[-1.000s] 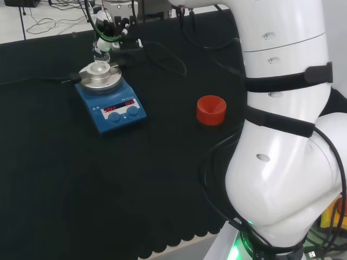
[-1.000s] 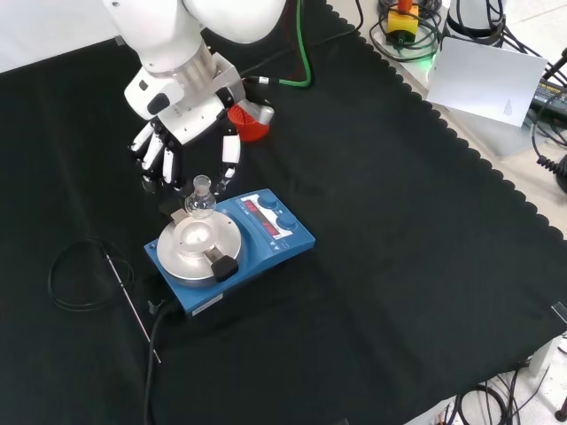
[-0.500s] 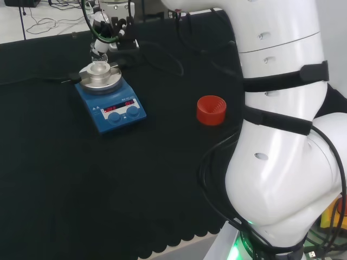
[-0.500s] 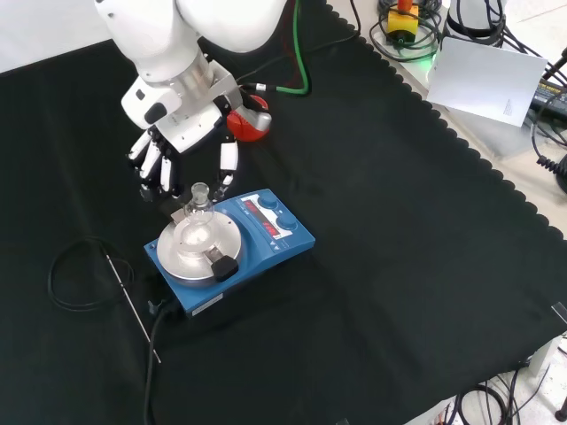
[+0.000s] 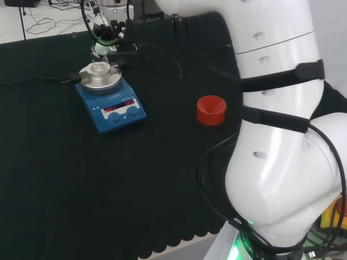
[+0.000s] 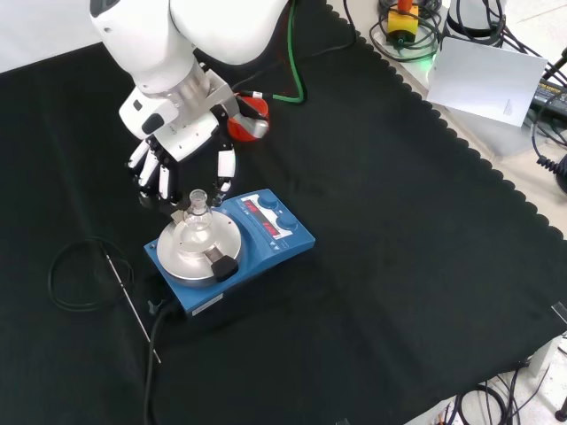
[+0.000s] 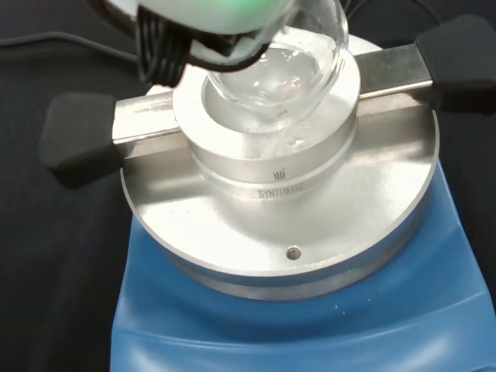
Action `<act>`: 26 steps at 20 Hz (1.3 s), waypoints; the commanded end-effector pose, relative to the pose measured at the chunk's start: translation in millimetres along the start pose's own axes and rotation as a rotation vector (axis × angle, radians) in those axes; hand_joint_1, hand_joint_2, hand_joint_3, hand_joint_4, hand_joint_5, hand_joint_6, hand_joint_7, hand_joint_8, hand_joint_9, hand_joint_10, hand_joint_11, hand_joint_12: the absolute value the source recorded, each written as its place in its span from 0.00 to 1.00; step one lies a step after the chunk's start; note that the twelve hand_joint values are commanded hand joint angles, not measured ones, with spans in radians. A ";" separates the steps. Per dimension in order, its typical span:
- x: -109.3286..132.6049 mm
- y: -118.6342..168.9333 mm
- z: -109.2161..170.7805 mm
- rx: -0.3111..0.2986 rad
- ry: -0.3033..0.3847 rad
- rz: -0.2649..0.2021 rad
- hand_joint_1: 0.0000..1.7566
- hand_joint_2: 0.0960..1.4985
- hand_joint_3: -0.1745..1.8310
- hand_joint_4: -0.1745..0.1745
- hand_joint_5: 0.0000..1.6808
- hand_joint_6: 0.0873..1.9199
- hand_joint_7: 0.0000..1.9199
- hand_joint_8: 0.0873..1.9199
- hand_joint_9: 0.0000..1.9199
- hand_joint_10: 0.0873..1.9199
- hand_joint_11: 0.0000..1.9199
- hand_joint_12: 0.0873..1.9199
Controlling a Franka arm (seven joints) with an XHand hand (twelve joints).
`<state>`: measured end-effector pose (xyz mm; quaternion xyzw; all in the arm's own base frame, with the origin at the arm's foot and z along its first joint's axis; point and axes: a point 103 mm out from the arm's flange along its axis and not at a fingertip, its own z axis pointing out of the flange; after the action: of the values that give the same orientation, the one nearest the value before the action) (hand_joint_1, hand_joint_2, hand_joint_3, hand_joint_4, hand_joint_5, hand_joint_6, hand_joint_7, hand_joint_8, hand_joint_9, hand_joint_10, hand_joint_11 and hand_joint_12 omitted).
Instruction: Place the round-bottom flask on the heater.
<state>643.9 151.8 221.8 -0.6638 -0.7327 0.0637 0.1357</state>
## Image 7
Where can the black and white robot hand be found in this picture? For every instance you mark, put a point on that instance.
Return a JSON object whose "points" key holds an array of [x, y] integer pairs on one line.
{"points": [[201, 23]]}

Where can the heater with blue base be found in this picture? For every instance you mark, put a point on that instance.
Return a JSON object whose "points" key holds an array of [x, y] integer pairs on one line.
{"points": [[271, 217]]}

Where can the black bench cloth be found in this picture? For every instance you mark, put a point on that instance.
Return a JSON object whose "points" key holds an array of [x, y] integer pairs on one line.
{"points": [[58, 252]]}

